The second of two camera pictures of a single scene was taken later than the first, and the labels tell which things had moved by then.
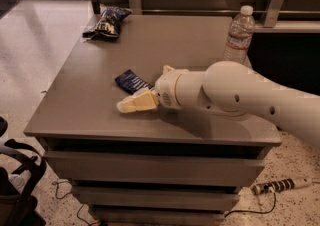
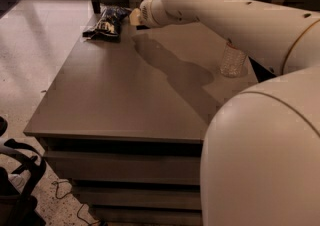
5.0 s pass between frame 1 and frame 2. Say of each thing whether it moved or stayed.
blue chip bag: stayed
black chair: stayed
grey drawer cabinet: stayed
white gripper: moved
